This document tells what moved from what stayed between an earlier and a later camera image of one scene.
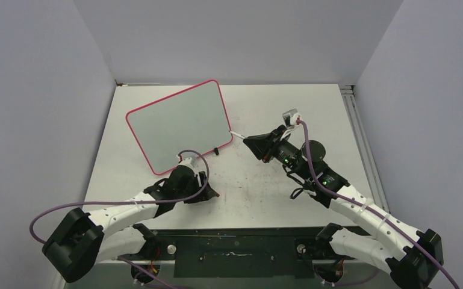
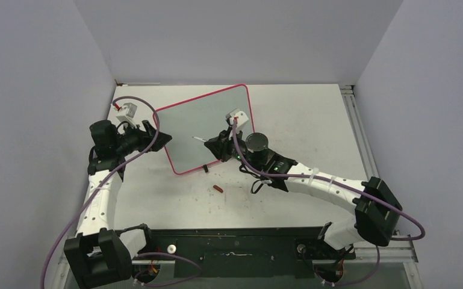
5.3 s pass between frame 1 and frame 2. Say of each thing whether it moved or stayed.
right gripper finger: moved
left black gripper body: moved
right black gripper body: moved
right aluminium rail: stayed
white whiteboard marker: moved
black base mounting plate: stayed
